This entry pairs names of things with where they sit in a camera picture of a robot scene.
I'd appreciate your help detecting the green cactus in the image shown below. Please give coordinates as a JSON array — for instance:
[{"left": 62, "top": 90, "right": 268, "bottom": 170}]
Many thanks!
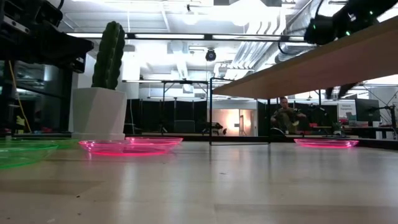
[{"left": 91, "top": 21, "right": 126, "bottom": 91}]

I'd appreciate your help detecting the black metal frame stand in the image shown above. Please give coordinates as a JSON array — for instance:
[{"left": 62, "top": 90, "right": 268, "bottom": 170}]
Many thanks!
[{"left": 160, "top": 80, "right": 210, "bottom": 135}]

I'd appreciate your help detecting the white plant pot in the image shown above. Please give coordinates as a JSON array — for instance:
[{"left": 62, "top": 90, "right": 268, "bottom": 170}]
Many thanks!
[{"left": 71, "top": 86, "right": 127, "bottom": 141}]

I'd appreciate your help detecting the wooden tray board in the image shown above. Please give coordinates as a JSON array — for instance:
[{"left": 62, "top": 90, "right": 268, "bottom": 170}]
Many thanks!
[{"left": 209, "top": 15, "right": 398, "bottom": 146}]

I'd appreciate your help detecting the black overhead camera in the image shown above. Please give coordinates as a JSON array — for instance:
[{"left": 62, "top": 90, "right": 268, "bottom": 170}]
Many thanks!
[{"left": 205, "top": 48, "right": 218, "bottom": 62}]

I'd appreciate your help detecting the white text sign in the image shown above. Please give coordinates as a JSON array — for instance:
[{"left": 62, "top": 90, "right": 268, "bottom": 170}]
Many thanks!
[{"left": 338, "top": 101, "right": 357, "bottom": 119}]

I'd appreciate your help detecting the pink translucent plastic plate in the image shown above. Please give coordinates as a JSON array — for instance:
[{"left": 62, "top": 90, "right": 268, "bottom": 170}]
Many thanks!
[
  {"left": 125, "top": 136, "right": 184, "bottom": 147},
  {"left": 78, "top": 139, "right": 175, "bottom": 157},
  {"left": 293, "top": 138, "right": 360, "bottom": 149}
]

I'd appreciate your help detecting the person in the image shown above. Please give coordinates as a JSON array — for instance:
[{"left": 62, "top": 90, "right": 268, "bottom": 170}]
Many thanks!
[{"left": 269, "top": 96, "right": 308, "bottom": 135}]

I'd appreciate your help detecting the black partition panel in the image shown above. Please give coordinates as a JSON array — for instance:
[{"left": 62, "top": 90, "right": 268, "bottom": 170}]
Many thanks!
[
  {"left": 126, "top": 98, "right": 208, "bottom": 134},
  {"left": 257, "top": 101, "right": 339, "bottom": 135}
]

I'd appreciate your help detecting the yellow cable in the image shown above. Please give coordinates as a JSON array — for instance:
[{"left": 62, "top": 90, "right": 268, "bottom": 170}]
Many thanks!
[{"left": 8, "top": 60, "right": 32, "bottom": 134}]

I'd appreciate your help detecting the small potted plant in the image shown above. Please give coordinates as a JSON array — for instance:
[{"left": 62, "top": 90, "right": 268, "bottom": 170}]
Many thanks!
[{"left": 331, "top": 121, "right": 343, "bottom": 136}]

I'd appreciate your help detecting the black background equipment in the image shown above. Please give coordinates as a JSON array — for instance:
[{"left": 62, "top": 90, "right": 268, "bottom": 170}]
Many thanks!
[{"left": 201, "top": 121, "right": 228, "bottom": 136}]

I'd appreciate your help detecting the black computer monitor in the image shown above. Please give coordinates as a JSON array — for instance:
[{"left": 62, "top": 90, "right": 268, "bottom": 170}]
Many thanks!
[{"left": 354, "top": 98, "right": 382, "bottom": 123}]

